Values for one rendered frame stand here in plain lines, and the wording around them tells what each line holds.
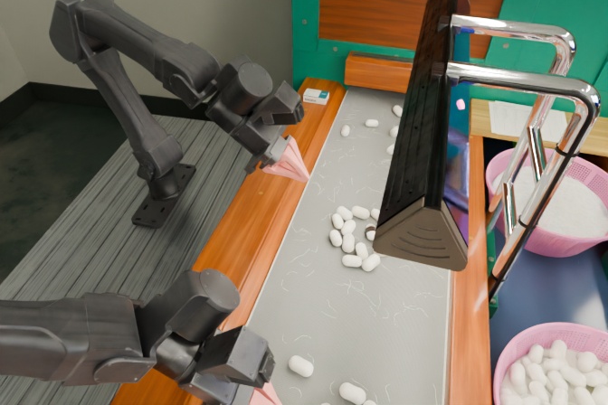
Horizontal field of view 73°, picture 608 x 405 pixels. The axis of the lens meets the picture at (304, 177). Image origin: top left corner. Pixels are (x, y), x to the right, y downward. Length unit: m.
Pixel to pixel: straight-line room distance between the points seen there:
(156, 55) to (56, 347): 0.43
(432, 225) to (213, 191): 0.71
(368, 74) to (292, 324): 0.66
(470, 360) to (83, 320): 0.49
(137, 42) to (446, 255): 0.56
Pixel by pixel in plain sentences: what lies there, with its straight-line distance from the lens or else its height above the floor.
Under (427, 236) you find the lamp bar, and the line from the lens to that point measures 0.36.
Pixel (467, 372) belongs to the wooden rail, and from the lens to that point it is 0.66.
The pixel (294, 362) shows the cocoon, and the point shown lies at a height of 0.76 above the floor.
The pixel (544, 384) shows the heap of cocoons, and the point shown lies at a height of 0.74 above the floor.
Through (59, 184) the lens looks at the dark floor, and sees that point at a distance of 2.27.
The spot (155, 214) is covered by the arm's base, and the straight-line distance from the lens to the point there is 0.95.
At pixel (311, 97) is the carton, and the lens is 1.08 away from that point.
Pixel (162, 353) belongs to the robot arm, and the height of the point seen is 0.89.
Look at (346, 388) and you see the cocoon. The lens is 0.62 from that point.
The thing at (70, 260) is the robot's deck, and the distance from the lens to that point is 0.95.
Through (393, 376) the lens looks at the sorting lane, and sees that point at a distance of 0.66.
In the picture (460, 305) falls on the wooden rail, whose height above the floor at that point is 0.76.
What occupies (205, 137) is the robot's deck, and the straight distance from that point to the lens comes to 1.15.
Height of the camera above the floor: 1.34
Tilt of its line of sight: 42 degrees down
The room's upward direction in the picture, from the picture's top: straight up
